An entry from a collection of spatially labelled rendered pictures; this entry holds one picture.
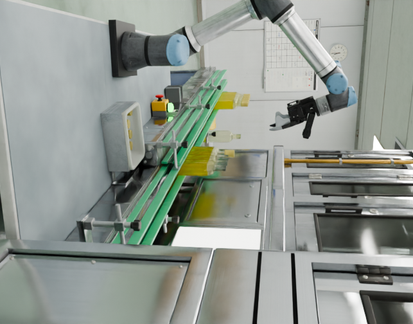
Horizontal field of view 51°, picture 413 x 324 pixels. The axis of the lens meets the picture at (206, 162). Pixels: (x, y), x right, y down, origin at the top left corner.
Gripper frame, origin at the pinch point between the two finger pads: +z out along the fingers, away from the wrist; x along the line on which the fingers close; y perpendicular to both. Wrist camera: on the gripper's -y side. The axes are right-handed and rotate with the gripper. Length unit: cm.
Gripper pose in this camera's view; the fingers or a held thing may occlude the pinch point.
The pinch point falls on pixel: (272, 128)
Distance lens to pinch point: 187.4
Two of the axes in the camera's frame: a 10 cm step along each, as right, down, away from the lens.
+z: -9.1, 3.1, 2.8
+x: -1.6, 3.6, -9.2
